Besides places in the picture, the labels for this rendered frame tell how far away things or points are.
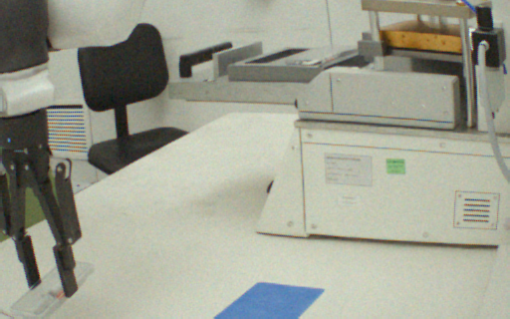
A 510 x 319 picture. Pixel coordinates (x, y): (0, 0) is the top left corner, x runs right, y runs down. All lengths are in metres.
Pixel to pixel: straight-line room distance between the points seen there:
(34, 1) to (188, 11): 2.26
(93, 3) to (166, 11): 2.29
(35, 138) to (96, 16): 0.15
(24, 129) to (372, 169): 0.51
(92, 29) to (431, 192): 0.52
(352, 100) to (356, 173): 0.10
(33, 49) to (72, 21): 0.06
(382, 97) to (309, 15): 1.78
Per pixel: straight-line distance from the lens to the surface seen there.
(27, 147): 0.79
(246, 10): 2.88
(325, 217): 1.09
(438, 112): 0.99
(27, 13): 0.77
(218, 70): 1.23
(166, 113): 3.14
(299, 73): 1.13
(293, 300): 0.93
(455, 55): 1.03
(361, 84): 1.02
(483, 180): 0.99
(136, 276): 1.03
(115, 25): 0.79
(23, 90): 0.74
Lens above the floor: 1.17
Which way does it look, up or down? 15 degrees down
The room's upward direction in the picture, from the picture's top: 5 degrees counter-clockwise
